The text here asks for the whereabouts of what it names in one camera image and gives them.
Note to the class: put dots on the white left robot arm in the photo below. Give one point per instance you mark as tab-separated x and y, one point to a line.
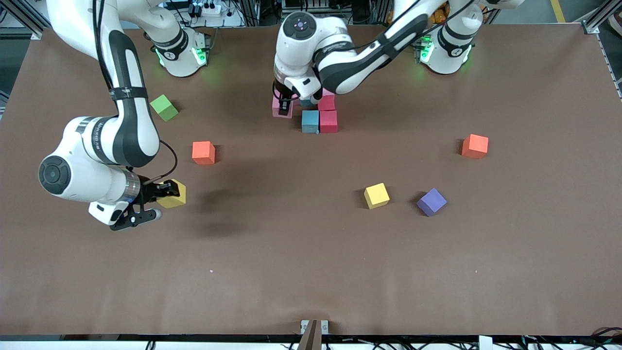
316	53

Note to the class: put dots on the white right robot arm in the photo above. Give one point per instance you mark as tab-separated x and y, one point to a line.
116	141

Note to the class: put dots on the small white box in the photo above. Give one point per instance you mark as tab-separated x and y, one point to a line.
485	343

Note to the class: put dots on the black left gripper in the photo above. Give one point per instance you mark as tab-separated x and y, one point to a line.
281	94

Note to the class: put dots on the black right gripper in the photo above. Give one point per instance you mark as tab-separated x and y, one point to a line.
147	191

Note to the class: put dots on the green foam block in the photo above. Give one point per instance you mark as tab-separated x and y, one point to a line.
164	108

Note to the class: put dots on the aluminium frame profile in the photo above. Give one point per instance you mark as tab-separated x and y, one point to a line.
29	26
595	22

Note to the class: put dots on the purple foam block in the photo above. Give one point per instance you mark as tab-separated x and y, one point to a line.
431	202

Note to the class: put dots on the red foam block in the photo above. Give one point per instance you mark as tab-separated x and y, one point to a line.
327	103
328	121

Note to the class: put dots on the orange foam block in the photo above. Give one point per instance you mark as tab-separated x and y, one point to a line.
475	146
203	152

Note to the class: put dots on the yellow foam block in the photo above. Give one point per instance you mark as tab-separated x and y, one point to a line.
176	201
376	196

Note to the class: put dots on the brown paper table cover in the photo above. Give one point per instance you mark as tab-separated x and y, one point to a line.
291	253

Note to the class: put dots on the white power strip with plugs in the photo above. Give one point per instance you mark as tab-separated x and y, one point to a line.
209	8

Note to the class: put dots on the metal mount bracket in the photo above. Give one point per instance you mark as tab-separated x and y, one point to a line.
313	335

